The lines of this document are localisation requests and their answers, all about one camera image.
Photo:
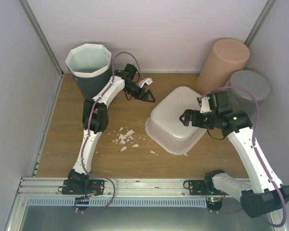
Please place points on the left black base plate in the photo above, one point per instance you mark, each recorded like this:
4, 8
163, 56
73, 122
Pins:
91, 187

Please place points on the salmon pink plastic bin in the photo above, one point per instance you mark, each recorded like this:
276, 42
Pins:
227, 56

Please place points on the aluminium front rail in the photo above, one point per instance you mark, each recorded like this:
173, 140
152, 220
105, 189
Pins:
121, 187

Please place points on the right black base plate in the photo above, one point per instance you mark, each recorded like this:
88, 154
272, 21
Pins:
201, 187

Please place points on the right aluminium frame post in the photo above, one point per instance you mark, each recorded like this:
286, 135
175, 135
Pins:
269, 5

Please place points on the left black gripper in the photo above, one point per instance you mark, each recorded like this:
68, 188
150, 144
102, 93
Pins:
145, 97

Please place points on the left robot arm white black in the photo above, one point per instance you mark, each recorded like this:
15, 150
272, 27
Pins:
95, 121

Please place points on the grey slotted cable duct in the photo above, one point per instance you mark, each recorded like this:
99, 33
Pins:
119, 202

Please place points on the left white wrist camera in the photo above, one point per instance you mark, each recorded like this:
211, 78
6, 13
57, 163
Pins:
145, 82

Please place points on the left aluminium frame post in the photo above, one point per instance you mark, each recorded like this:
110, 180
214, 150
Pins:
30, 15

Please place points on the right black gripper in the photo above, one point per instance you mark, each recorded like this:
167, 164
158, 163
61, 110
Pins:
188, 113

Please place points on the aluminium frame post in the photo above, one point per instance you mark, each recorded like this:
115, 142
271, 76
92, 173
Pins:
269, 5
30, 15

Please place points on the white plastic basin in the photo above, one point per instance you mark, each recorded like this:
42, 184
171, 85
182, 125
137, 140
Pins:
164, 127

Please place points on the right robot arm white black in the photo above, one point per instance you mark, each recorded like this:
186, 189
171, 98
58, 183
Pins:
265, 192

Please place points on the dark grey bin white liner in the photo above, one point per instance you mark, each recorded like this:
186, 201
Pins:
91, 68

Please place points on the white plastic shard pile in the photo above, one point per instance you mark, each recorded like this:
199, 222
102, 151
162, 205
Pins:
126, 137

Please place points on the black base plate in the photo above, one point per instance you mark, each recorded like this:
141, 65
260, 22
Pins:
91, 187
201, 187

